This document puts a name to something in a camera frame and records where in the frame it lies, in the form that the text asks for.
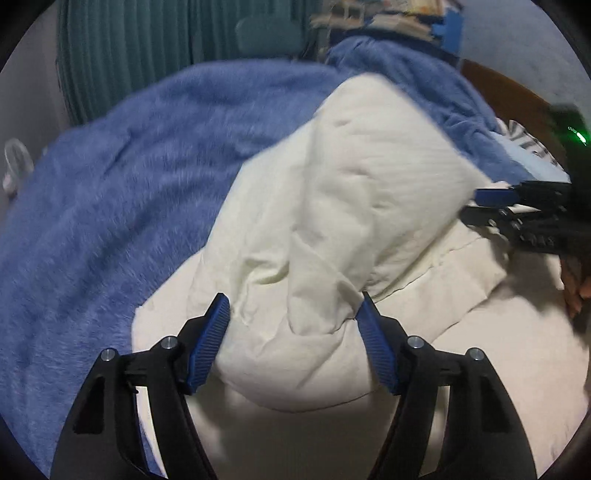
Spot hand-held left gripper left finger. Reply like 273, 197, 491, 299
50, 293, 230, 480

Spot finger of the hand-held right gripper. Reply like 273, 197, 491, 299
462, 205, 571, 256
475, 181, 573, 209

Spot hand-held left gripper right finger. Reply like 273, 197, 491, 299
355, 292, 539, 480

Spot white hooded jacket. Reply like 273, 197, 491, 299
131, 74, 591, 480

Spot person's right hand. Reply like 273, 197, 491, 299
560, 256, 591, 320

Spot light blue pillow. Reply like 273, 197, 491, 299
489, 131, 571, 184

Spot zebra striped pillow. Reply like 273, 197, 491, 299
499, 119, 570, 168

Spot wooden headboard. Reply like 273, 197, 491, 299
462, 60, 575, 141

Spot blue file box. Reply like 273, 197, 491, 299
431, 8, 465, 52

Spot blue fuzzy blanket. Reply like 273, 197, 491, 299
0, 34, 527, 480

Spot white desk fan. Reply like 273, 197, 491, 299
2, 137, 34, 197

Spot teal chair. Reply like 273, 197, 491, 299
235, 13, 306, 60

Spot teal curtain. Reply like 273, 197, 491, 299
55, 0, 319, 126

